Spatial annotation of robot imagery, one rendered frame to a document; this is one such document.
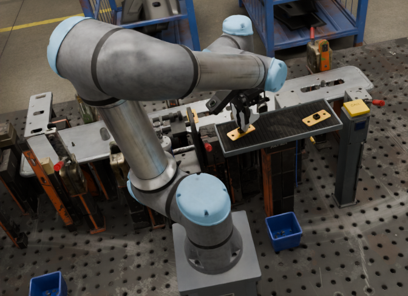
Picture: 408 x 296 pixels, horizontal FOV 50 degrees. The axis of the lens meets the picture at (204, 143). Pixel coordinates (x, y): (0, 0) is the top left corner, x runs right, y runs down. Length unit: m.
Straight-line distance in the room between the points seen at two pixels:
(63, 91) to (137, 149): 3.07
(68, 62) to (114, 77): 0.10
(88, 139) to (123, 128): 0.86
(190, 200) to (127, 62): 0.39
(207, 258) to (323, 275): 0.59
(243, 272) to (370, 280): 0.59
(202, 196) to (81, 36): 0.43
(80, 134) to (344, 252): 1.07
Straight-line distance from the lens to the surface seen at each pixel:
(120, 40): 0.70
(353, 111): 1.42
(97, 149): 1.67
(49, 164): 1.61
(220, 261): 1.09
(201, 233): 1.01
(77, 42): 0.76
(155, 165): 0.97
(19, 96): 4.14
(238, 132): 1.34
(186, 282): 1.12
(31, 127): 1.91
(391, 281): 1.60
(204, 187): 0.98
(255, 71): 0.94
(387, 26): 4.25
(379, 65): 2.47
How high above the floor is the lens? 2.07
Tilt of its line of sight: 43 degrees down
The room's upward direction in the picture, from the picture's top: 11 degrees counter-clockwise
